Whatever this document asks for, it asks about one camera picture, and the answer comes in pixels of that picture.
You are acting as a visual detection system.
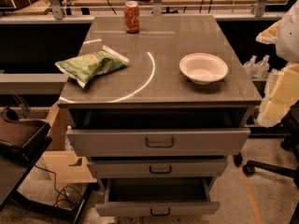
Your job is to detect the top grey drawer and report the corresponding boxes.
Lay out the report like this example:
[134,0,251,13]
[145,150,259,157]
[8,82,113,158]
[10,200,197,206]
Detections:
[66,108,249,157]

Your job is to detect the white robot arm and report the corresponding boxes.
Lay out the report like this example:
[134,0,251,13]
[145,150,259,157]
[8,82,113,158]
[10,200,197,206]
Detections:
[256,1,299,127]

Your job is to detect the grey drawer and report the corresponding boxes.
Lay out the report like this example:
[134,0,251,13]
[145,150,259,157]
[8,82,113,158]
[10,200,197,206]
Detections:
[66,108,249,157]
[95,177,220,217]
[88,158,227,178]

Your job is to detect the clear sanitizer bottle left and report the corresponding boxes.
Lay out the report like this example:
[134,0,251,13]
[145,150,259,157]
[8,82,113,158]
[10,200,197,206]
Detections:
[243,55,256,78]

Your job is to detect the orange soda can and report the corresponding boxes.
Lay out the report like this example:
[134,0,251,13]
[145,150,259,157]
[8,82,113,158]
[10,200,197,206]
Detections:
[124,1,139,33]

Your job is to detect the clear sanitizer bottle right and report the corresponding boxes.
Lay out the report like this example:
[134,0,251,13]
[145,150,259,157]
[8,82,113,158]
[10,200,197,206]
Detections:
[253,55,270,78]

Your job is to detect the green chip bag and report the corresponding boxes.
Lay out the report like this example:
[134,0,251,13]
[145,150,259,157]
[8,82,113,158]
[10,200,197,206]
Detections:
[55,46,129,88]

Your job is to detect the bottom grey drawer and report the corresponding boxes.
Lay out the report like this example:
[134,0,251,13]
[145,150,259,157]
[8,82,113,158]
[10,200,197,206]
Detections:
[95,177,220,217]

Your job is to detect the middle grey drawer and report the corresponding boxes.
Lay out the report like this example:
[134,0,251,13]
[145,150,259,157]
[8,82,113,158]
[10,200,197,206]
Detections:
[88,158,227,178]

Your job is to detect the white paper bowl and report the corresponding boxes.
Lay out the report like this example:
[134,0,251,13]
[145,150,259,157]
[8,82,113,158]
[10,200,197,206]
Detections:
[179,53,228,85]

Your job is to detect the black floor cable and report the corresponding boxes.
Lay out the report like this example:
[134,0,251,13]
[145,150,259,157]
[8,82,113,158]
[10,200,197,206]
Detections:
[33,163,85,224]

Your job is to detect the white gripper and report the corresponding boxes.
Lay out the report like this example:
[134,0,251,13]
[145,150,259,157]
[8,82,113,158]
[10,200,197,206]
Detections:
[256,21,299,127]

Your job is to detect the black office chair base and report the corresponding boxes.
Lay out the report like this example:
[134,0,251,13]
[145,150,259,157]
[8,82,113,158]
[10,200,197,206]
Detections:
[234,107,299,224]

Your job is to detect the grey drawer cabinet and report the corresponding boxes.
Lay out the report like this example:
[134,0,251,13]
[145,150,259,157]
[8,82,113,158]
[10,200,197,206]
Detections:
[59,15,261,217]

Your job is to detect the clear sanitizer bottle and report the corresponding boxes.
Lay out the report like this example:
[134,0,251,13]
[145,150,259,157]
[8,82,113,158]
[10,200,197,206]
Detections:
[253,55,270,78]
[243,55,256,78]

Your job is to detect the cardboard box on floor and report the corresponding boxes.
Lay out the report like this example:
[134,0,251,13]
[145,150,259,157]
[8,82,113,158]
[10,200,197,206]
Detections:
[43,104,96,184]

